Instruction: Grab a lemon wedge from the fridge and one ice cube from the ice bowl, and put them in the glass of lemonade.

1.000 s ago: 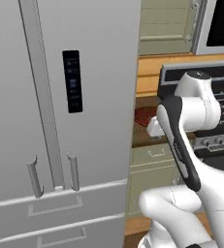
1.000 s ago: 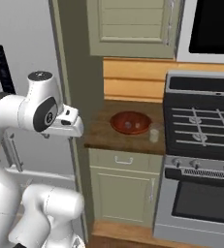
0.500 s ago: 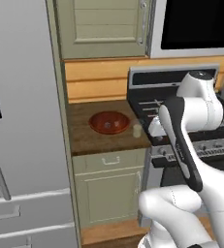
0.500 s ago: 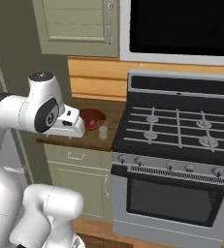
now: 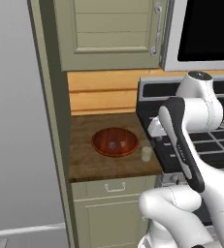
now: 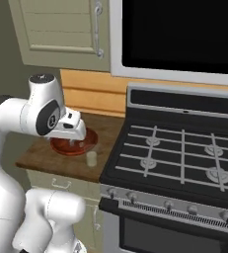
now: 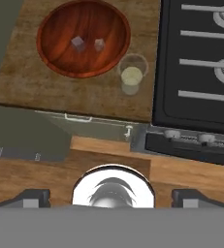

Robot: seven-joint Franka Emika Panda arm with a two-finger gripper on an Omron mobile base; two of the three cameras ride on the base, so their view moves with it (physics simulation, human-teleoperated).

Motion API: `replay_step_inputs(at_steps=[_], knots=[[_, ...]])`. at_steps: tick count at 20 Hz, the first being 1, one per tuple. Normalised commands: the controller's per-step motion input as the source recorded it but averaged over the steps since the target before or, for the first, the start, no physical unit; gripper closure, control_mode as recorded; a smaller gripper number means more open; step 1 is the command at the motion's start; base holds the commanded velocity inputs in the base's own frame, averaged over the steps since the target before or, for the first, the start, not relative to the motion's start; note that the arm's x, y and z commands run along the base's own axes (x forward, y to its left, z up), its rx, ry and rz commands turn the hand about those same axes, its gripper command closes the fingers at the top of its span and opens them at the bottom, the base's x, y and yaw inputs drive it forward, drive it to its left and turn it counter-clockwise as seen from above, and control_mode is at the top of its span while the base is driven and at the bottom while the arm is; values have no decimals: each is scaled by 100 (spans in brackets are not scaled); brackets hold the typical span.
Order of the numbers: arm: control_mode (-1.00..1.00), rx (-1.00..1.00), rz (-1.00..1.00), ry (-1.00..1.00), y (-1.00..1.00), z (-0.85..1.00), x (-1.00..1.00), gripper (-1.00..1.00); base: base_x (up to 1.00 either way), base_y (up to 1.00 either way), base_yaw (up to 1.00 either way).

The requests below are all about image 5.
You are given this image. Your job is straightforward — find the olive plain cupboard door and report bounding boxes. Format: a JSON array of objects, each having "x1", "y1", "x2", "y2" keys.
[{"x1": 73, "y1": 199, "x2": 150, "y2": 248}]

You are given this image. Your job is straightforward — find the silver drawer handle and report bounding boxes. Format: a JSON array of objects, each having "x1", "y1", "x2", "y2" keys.
[{"x1": 104, "y1": 181, "x2": 127, "y2": 194}]

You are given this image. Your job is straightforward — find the olive tall cabinet side panel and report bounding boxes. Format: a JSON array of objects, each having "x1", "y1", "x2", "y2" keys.
[{"x1": 27, "y1": 0, "x2": 77, "y2": 248}]

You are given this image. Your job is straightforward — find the brown wooden bowl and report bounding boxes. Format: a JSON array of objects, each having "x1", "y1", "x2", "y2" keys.
[{"x1": 90, "y1": 127, "x2": 140, "y2": 159}]

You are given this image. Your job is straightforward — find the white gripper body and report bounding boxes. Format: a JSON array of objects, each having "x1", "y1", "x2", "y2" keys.
[{"x1": 147, "y1": 116, "x2": 168, "y2": 139}]

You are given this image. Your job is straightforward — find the olive drawer front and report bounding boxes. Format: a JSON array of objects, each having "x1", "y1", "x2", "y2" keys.
[{"x1": 71, "y1": 174, "x2": 158, "y2": 202}]

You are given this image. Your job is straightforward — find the silver cupboard door handle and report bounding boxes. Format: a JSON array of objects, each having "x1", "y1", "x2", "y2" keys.
[{"x1": 149, "y1": 2, "x2": 164, "y2": 58}]

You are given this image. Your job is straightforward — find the black stove hob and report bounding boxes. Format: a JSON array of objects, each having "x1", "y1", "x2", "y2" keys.
[{"x1": 135, "y1": 74, "x2": 224, "y2": 228}]

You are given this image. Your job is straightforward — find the pale fridge handle bar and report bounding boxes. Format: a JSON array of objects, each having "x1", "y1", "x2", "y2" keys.
[{"x1": 0, "y1": 222, "x2": 67, "y2": 239}]

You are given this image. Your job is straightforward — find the olive cupboard door with handle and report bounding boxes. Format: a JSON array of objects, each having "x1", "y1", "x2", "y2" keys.
[{"x1": 52, "y1": 0, "x2": 169, "y2": 72}]

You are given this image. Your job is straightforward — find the grey fridge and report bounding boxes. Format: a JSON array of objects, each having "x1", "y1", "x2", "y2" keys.
[{"x1": 0, "y1": 0, "x2": 69, "y2": 248}]

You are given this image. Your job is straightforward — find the silver stove knob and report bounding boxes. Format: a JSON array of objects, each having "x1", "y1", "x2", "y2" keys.
[{"x1": 169, "y1": 173, "x2": 182, "y2": 186}]

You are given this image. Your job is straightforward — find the white microwave oven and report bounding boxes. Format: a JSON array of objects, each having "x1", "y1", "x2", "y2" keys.
[{"x1": 159, "y1": 0, "x2": 224, "y2": 73}]

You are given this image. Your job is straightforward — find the glass of lemonade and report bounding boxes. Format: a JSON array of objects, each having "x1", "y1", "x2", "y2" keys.
[{"x1": 141, "y1": 146, "x2": 153, "y2": 163}]

